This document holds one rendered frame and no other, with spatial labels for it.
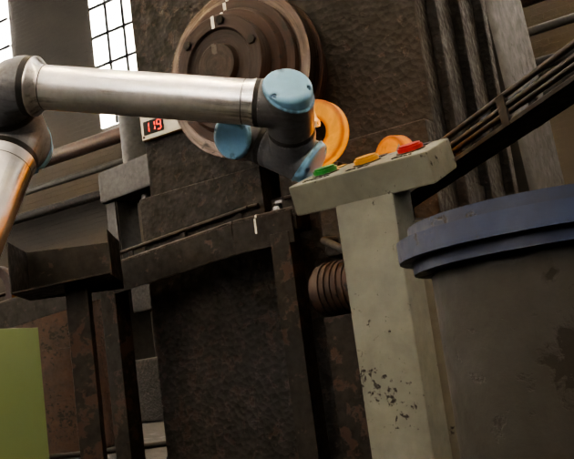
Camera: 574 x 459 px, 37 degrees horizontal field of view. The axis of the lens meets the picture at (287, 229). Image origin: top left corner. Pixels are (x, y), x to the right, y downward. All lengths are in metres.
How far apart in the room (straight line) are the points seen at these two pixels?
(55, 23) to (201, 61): 10.02
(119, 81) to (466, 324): 0.96
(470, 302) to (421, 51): 1.52
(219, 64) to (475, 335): 1.60
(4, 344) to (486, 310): 0.70
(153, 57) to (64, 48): 9.31
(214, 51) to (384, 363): 1.27
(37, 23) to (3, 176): 10.90
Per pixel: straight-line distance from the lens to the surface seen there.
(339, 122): 1.99
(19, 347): 1.30
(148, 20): 2.88
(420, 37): 2.35
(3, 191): 1.72
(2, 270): 3.02
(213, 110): 1.60
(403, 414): 1.30
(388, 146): 1.97
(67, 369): 5.00
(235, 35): 2.36
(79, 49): 11.91
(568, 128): 8.39
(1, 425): 1.27
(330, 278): 2.01
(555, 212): 0.81
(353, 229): 1.33
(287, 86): 1.57
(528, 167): 2.97
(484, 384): 0.87
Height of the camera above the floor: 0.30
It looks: 9 degrees up
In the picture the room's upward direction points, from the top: 8 degrees counter-clockwise
